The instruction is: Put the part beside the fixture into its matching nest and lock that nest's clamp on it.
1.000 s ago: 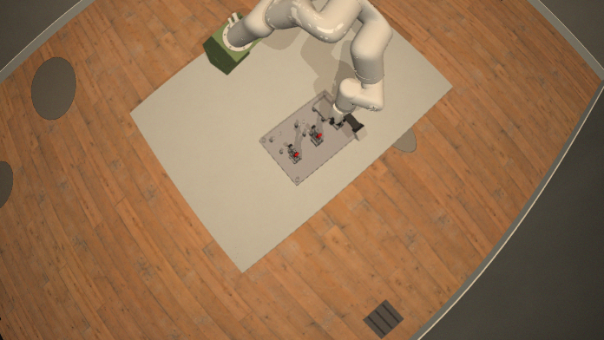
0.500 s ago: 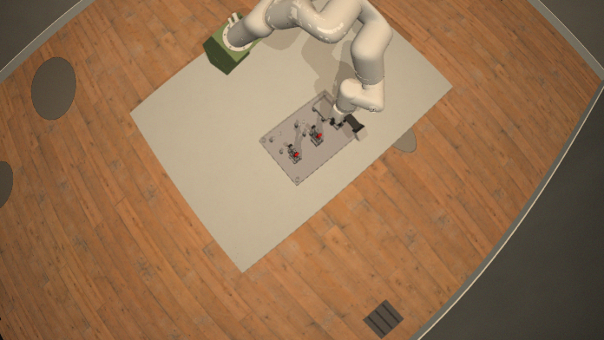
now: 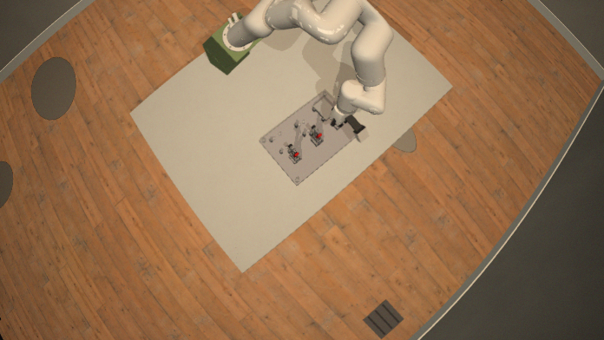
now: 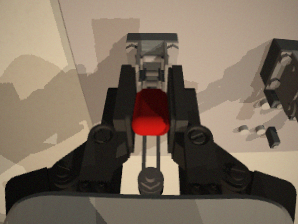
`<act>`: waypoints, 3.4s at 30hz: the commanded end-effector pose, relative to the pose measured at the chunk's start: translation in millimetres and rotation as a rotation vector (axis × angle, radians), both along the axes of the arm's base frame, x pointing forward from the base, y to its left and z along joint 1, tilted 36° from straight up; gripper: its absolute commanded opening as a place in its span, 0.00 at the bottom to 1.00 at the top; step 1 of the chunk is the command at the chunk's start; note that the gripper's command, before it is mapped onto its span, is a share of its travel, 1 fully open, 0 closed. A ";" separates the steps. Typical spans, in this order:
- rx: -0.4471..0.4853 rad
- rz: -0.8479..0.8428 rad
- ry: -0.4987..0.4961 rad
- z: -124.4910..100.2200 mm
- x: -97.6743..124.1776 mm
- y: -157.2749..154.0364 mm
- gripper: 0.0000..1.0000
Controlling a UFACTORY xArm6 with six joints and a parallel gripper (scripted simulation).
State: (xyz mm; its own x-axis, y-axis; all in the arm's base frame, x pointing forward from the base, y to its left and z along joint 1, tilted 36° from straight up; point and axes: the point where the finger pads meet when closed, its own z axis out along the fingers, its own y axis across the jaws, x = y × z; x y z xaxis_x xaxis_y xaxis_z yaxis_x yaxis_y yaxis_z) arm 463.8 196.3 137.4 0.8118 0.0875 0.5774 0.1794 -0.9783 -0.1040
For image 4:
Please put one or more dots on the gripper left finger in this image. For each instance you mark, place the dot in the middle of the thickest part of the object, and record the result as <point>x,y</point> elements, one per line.
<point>94,165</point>

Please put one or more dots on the beige rectangular block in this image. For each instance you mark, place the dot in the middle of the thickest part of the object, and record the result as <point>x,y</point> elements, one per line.
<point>151,146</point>

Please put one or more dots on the grey metal fixture plate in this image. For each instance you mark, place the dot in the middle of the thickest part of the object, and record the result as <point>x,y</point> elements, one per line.
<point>222,48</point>

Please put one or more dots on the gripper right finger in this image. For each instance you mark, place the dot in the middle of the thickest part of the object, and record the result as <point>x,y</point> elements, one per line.
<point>205,164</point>

